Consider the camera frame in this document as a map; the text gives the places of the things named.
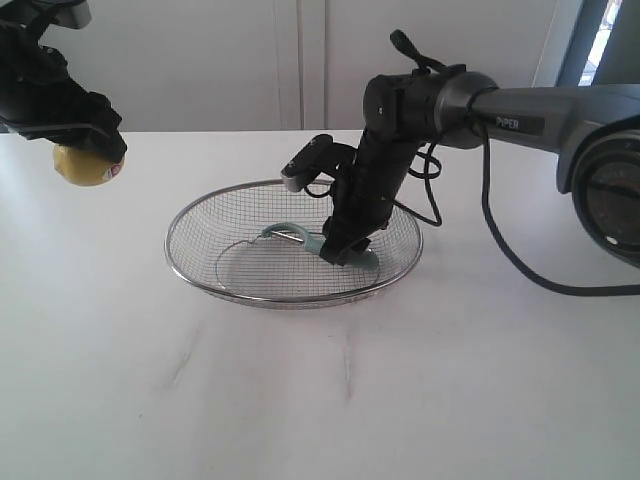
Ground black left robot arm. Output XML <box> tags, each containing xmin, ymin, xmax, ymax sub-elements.
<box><xmin>1</xmin><ymin>21</ymin><xmax>127</xmax><ymax>163</ymax></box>

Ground white cabinet doors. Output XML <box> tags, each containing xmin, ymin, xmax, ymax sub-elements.
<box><xmin>42</xmin><ymin>0</ymin><xmax>581</xmax><ymax>131</ymax></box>

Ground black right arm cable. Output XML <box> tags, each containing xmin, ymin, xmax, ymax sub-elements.
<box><xmin>389</xmin><ymin>29</ymin><xmax>640</xmax><ymax>297</ymax></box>

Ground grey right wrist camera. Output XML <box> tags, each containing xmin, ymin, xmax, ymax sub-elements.
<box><xmin>281</xmin><ymin>134</ymin><xmax>356</xmax><ymax>193</ymax></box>

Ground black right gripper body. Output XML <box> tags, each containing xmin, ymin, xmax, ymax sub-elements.
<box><xmin>328</xmin><ymin>129</ymin><xmax>423</xmax><ymax>235</ymax></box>

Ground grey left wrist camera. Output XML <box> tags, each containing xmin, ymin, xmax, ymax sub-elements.
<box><xmin>19</xmin><ymin>0</ymin><xmax>93</xmax><ymax>31</ymax></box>

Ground oval wire mesh basket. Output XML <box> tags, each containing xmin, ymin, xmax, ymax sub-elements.
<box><xmin>164</xmin><ymin>180</ymin><xmax>424</xmax><ymax>310</ymax></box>

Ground yellow lemon with sticker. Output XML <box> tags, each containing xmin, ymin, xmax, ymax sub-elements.
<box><xmin>53</xmin><ymin>145</ymin><xmax>125</xmax><ymax>187</ymax></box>

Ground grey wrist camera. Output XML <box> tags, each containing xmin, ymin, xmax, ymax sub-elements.
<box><xmin>19</xmin><ymin>0</ymin><xmax>93</xmax><ymax>31</ymax></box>
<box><xmin>281</xmin><ymin>134</ymin><xmax>356</xmax><ymax>193</ymax></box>

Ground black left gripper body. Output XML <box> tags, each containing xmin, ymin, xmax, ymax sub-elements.
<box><xmin>1</xmin><ymin>44</ymin><xmax>122</xmax><ymax>138</ymax></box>

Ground teal handled vegetable peeler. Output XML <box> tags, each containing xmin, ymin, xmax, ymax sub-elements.
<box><xmin>260</xmin><ymin>222</ymin><xmax>380</xmax><ymax>271</ymax></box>

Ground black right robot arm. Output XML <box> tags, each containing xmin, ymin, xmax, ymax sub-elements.
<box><xmin>322</xmin><ymin>67</ymin><xmax>639</xmax><ymax>265</ymax></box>

